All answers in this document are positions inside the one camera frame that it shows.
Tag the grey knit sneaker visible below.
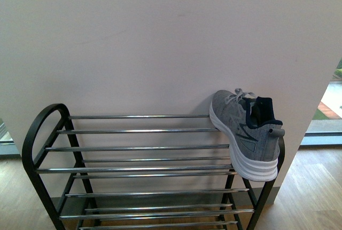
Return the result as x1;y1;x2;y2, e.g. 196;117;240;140
209;89;285;182

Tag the black chrome shoe rack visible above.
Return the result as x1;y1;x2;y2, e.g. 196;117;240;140
22;104;276;229

